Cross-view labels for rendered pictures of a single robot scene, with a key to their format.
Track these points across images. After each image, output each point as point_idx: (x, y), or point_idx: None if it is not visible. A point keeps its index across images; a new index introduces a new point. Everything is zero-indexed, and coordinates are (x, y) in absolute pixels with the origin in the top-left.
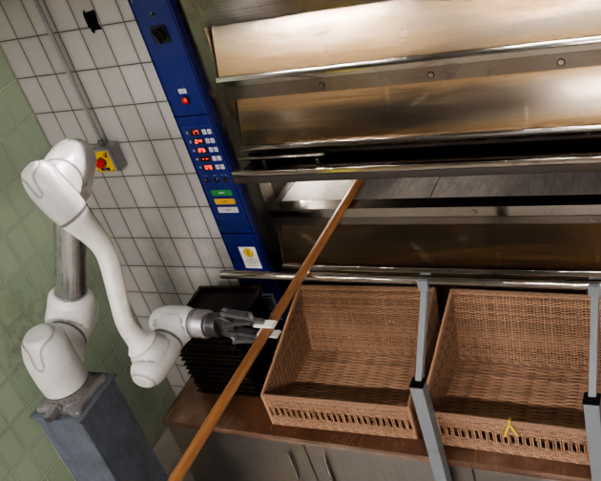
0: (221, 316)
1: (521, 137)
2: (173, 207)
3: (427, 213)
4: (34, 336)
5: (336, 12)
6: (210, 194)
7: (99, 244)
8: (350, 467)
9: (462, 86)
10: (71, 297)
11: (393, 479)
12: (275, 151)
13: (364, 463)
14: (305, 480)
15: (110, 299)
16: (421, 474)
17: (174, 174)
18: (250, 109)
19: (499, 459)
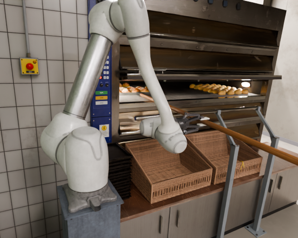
0: (185, 116)
1: (214, 73)
2: (61, 104)
3: (182, 103)
4: (87, 131)
5: (172, 17)
6: (94, 93)
7: (150, 59)
8: (187, 211)
9: (201, 54)
10: (83, 115)
11: (202, 209)
12: (133, 72)
13: (194, 205)
14: (162, 233)
15: (159, 93)
16: (214, 200)
17: (71, 82)
18: (126, 51)
19: (238, 180)
